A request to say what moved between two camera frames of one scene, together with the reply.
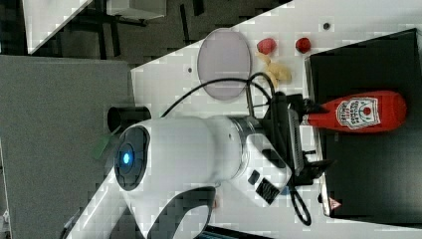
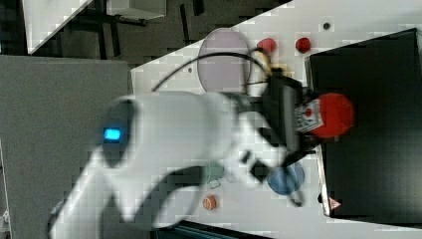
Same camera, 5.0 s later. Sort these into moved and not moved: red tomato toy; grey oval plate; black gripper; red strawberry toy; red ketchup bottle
Moved: red ketchup bottle; black gripper
Not moved: red tomato toy; grey oval plate; red strawberry toy
